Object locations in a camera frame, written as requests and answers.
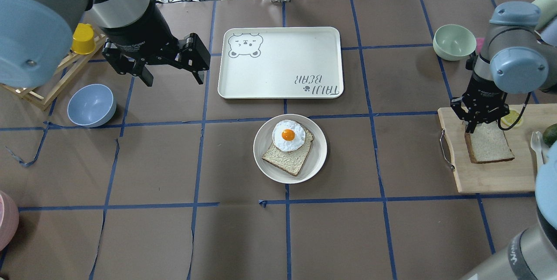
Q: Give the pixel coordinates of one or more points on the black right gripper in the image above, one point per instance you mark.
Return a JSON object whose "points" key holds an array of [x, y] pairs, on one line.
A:
{"points": [[484, 92]]}

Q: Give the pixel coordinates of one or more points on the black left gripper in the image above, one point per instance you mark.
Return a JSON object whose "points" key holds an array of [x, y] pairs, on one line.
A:
{"points": [[140, 31]]}

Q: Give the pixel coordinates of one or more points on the white bread slice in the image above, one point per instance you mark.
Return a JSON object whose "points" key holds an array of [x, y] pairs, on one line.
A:
{"points": [[488, 144]]}

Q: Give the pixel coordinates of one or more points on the white round plate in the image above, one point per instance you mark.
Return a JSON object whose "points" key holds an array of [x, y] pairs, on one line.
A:
{"points": [[313, 164]]}

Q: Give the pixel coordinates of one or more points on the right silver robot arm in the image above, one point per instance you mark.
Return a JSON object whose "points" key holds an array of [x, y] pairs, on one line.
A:
{"points": [[513, 61]]}

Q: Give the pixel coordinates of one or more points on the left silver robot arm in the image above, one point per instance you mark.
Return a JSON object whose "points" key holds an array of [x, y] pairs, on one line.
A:
{"points": [[36, 35]]}

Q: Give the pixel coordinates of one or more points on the bread slice under egg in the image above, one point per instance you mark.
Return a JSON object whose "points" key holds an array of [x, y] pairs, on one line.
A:
{"points": [[290, 162]]}

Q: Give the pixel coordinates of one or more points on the lemon slice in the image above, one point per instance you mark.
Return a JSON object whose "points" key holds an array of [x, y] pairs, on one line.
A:
{"points": [[512, 118]]}

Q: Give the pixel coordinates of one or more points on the white plastic fork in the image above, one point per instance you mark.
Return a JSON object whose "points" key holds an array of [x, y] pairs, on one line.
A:
{"points": [[536, 146]]}

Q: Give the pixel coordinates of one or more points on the wooden cutting board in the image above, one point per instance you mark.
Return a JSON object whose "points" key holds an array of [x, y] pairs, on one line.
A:
{"points": [[517, 175]]}

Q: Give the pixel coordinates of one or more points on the green avocado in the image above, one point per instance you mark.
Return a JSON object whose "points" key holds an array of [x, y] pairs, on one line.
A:
{"points": [[549, 136]]}

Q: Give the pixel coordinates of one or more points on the blue bowl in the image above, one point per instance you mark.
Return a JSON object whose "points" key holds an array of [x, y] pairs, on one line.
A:
{"points": [[92, 106]]}

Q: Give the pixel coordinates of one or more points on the pink cloth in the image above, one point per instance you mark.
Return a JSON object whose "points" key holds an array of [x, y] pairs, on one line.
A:
{"points": [[479, 44]]}

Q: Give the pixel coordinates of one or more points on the green bowl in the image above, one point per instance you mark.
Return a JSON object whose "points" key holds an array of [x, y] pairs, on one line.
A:
{"points": [[452, 42]]}

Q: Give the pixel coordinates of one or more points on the yellow cup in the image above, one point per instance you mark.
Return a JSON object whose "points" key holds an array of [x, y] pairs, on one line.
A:
{"points": [[83, 39]]}

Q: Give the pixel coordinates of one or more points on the cream bear tray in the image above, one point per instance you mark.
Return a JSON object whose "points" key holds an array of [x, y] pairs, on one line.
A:
{"points": [[281, 63]]}

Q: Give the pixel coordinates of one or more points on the fried egg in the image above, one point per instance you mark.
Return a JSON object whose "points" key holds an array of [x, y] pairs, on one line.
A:
{"points": [[288, 136]]}

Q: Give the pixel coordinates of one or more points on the wooden rack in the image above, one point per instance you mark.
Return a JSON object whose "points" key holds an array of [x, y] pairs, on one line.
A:
{"points": [[42, 97]]}

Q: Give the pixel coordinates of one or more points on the pink bowl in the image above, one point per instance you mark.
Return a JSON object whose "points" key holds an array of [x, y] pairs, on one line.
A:
{"points": [[9, 219]]}

